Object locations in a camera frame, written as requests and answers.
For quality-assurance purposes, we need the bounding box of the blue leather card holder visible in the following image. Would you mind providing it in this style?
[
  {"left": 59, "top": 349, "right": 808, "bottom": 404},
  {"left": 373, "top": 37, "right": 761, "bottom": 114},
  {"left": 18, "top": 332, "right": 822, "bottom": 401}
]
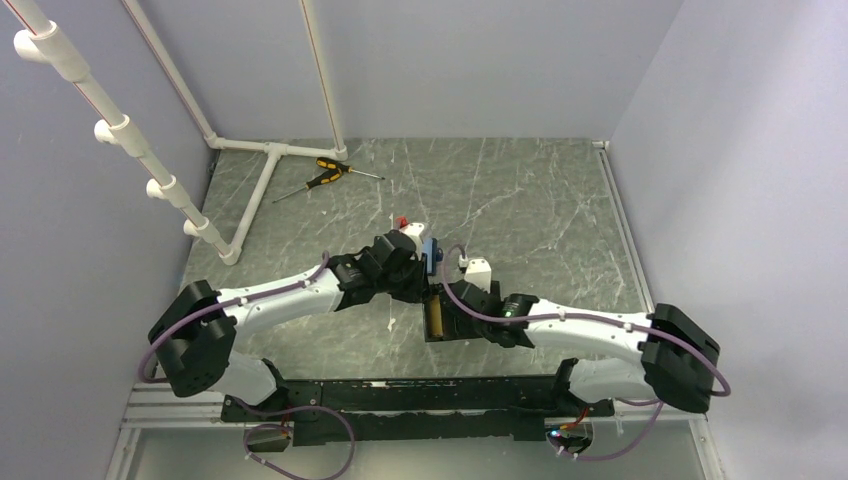
[{"left": 422, "top": 238, "right": 444, "bottom": 277}]

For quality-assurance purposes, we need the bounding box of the black plastic card tray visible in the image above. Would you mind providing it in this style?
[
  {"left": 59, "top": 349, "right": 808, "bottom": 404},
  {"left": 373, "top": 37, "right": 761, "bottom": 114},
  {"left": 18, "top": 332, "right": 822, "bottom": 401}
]
[{"left": 423, "top": 284, "right": 479, "bottom": 342}]

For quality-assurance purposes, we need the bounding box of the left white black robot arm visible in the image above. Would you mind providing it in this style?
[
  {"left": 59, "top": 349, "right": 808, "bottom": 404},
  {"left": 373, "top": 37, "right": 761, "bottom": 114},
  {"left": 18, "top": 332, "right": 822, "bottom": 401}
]
[{"left": 138, "top": 223, "right": 430, "bottom": 420}]

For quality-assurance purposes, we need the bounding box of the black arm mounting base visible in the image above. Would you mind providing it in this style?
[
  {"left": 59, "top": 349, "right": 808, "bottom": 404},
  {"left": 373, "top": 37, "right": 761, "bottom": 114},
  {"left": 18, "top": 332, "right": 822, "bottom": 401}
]
[{"left": 221, "top": 360, "right": 615, "bottom": 446}]

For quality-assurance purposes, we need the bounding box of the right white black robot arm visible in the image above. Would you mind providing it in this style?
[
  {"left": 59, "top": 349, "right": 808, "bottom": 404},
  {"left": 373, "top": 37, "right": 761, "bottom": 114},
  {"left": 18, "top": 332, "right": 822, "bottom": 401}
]
[{"left": 423, "top": 281, "right": 720, "bottom": 415}]

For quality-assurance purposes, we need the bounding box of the yellow black screwdriver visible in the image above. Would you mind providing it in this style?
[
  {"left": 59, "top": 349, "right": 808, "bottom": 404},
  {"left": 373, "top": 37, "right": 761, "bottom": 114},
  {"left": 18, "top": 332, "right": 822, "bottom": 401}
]
[
  {"left": 273, "top": 169, "right": 343, "bottom": 203},
  {"left": 316, "top": 157, "right": 385, "bottom": 180}
]

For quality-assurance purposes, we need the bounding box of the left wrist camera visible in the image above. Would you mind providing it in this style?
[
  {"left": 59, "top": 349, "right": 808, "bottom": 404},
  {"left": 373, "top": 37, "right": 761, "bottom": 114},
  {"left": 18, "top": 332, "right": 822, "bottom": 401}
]
[{"left": 394, "top": 216, "right": 430, "bottom": 256}]

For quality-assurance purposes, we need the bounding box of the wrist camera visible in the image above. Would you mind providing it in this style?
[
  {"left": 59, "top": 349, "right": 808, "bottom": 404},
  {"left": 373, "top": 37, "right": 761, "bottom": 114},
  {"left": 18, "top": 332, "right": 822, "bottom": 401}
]
[
  {"left": 458, "top": 256, "right": 492, "bottom": 293},
  {"left": 394, "top": 216, "right": 430, "bottom": 256}
]

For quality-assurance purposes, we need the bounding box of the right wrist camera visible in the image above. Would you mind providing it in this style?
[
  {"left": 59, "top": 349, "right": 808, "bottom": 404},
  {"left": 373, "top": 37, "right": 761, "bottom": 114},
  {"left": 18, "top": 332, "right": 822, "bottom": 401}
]
[{"left": 458, "top": 256, "right": 492, "bottom": 293}]

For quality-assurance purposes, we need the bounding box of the aluminium rail frame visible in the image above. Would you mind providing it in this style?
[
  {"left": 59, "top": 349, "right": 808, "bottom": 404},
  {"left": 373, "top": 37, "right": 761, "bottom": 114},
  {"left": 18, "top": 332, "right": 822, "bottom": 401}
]
[{"left": 121, "top": 142, "right": 709, "bottom": 480}]

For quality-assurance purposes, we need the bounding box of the white pvc pipe frame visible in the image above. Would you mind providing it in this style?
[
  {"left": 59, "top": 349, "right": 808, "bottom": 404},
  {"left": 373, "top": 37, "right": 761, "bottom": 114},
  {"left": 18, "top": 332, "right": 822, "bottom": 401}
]
[{"left": 4, "top": 1, "right": 348, "bottom": 266}]

